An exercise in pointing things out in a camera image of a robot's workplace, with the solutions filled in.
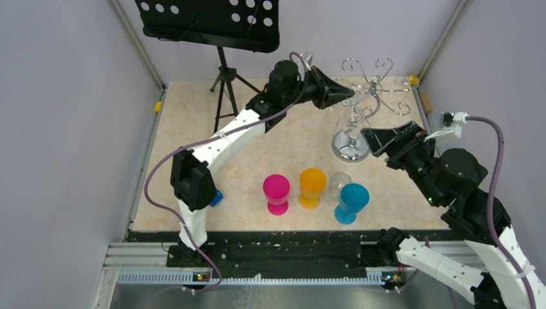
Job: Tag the chrome wine glass rack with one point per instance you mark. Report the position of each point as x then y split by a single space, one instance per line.
367 109

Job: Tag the wooden block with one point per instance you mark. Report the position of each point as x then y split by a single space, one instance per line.
426 104

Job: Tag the black music stand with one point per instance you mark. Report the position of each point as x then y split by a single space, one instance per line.
188 38

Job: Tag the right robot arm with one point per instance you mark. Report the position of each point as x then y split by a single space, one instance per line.
452 180

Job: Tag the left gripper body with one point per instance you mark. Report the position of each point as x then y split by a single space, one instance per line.
313 90

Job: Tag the yellow corner clamp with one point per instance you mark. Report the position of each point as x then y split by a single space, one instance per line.
413 80

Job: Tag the orange plastic goblet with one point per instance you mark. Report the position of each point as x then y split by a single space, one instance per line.
312 181

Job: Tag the clear wine glass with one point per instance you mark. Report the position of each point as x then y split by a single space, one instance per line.
362 91

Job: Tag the blue plastic goblet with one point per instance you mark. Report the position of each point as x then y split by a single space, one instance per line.
353 198

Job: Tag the blue orange toy car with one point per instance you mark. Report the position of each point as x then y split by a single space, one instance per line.
217 199

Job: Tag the tall clear flute glass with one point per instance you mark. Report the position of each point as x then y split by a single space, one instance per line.
347 128

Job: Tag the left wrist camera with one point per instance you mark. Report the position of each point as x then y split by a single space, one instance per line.
307 57

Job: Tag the magenta plastic goblet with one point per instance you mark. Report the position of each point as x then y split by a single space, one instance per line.
276 189

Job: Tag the small clear tumbler glass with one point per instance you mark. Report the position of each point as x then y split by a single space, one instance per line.
336 183

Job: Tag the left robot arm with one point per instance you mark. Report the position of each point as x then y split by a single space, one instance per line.
193 168

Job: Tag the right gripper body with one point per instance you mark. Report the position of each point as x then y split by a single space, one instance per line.
413 157

